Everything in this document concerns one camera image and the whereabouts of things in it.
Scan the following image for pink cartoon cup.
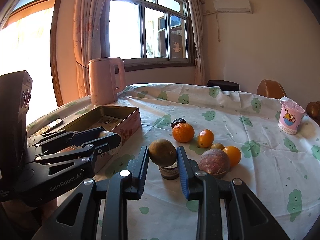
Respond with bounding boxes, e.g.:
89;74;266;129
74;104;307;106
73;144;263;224
278;96;305;135

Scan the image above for purple passion fruit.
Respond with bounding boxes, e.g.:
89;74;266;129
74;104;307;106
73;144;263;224
197;149;231;179

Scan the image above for small orange citrus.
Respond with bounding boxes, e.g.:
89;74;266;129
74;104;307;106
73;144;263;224
222;146;241;167

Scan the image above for pink metal tin box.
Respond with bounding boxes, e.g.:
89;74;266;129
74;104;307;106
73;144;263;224
45;105;141;173

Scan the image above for left pink curtain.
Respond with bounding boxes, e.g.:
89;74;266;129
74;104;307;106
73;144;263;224
73;0;106;98

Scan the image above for white cloud-print tablecloth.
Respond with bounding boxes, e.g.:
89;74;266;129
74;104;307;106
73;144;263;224
31;83;319;239

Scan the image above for brown kiwi fruit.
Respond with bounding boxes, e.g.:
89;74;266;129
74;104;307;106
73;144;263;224
148;139;177;167

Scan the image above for smooth oval orange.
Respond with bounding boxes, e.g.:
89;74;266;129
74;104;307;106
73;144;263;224
197;129;214;148

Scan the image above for dark round stool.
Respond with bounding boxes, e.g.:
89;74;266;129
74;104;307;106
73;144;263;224
207;80;240;92

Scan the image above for printed paper leaflet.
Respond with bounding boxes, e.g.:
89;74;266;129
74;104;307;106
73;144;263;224
90;115;122;131

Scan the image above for pink electric kettle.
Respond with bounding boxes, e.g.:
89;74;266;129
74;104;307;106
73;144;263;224
88;57;126;106

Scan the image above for brown framed window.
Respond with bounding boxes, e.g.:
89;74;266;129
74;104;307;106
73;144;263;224
100;0;195;71

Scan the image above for right pink curtain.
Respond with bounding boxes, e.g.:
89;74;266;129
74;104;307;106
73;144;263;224
188;0;206;86

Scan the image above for white wall air conditioner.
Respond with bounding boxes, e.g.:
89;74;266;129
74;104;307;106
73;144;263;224
213;0;253;14

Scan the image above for pink curtain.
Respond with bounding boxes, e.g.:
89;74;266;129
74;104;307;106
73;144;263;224
73;0;106;98
188;0;206;86

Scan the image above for large wrinkled mandarin orange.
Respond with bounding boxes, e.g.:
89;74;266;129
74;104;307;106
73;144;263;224
172;122;195;143

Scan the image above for black smartphone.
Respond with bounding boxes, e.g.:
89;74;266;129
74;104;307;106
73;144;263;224
35;118;63;135

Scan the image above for small green-brown longan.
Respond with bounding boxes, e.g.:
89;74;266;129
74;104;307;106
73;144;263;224
210;142;225;150

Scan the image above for brown leather chair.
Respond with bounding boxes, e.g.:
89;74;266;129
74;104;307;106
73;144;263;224
257;80;286;99

